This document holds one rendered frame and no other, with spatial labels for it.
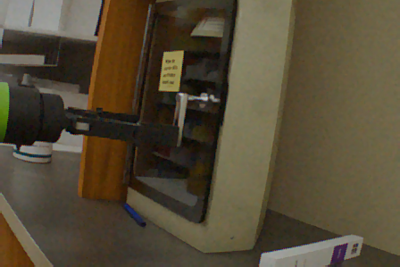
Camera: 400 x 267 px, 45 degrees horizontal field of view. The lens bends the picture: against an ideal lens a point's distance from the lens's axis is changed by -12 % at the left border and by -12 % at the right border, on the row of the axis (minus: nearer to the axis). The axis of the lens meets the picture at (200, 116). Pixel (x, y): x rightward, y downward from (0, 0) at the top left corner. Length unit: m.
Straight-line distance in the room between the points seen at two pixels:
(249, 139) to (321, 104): 0.43
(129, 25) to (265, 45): 0.38
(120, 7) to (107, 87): 0.18
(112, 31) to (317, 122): 0.54
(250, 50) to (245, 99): 0.08
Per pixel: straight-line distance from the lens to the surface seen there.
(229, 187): 0.91
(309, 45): 1.38
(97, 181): 1.20
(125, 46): 1.19
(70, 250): 0.83
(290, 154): 1.39
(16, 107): 0.75
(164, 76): 1.05
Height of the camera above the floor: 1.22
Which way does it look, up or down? 3 degrees down
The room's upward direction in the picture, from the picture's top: 9 degrees clockwise
